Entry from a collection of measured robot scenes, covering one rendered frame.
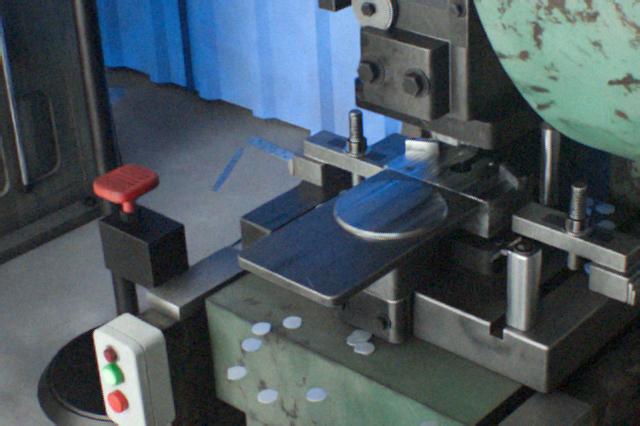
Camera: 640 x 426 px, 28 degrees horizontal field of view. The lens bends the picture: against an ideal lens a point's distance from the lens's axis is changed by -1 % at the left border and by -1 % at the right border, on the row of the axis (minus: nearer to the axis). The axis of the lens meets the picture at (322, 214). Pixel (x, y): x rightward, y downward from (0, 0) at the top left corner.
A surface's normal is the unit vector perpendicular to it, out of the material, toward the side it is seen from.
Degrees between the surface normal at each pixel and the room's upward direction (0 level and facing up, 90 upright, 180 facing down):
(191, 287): 0
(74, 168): 90
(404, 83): 90
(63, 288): 0
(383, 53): 90
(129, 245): 90
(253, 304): 0
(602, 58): 118
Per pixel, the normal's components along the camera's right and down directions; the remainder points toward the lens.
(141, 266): -0.67, 0.39
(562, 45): -0.57, 0.76
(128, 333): -0.05, -0.87
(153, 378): 0.74, 0.29
